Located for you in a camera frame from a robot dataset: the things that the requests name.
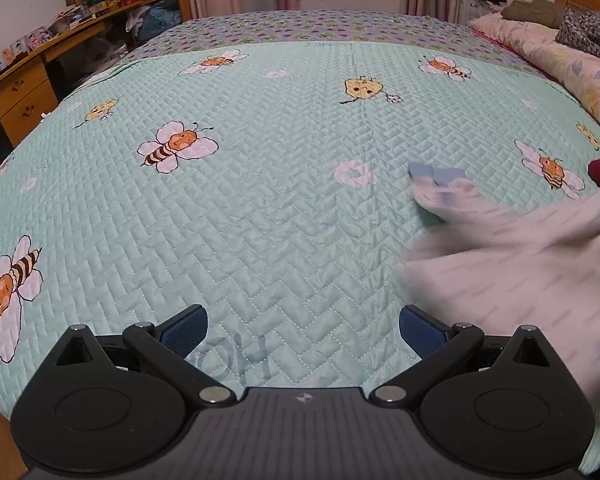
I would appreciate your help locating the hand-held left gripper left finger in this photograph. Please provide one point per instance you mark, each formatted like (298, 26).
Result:
(187, 332)

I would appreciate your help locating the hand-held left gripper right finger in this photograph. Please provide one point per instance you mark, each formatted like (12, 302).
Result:
(417, 332)

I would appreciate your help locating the white printed baby romper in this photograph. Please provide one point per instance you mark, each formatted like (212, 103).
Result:
(510, 260)

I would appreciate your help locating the bee print quilted bedspread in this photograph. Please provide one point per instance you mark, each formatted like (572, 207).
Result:
(280, 200)

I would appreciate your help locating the wooden desk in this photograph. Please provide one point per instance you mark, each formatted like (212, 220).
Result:
(20, 92)

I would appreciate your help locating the floral pink pillow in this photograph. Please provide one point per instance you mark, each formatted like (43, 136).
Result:
(555, 55)

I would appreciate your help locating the blue cloth pile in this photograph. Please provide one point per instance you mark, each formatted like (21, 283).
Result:
(155, 17)

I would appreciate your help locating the purple floral bed sheet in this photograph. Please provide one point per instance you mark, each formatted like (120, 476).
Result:
(305, 27)

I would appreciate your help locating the group of photo frames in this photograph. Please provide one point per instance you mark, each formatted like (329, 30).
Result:
(32, 40)

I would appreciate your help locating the olive green cloth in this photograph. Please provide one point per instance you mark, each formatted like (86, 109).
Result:
(532, 12)

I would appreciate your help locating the dark patterned garment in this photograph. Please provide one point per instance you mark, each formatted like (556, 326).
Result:
(590, 35)

